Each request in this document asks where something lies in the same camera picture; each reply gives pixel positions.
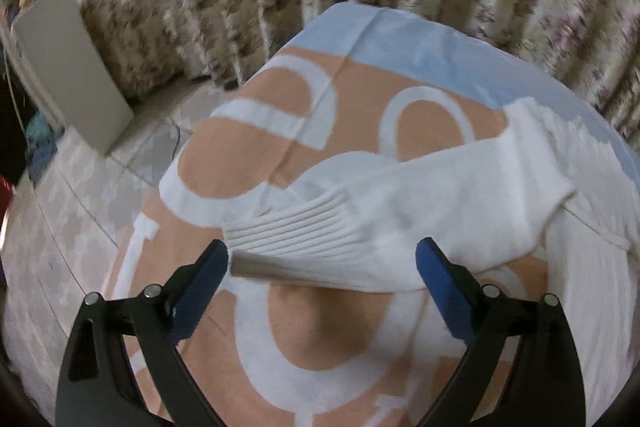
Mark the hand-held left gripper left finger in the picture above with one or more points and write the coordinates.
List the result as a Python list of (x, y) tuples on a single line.
[(199, 293)]

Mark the beige flat board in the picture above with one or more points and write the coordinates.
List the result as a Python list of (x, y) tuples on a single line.
[(70, 62)]

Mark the blue cloth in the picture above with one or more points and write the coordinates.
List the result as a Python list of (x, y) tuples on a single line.
[(42, 142)]

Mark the orange and white printed blanket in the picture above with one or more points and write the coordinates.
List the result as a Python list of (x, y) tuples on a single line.
[(240, 157)]

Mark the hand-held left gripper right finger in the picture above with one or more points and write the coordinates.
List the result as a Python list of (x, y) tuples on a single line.
[(446, 288)]

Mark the light blue bed sheet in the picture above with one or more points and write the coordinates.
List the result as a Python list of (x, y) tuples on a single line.
[(425, 42)]

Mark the white knit sweater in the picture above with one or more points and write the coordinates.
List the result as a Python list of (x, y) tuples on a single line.
[(425, 197)]

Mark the beige floral curtain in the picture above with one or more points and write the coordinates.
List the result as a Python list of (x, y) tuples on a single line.
[(200, 7)]

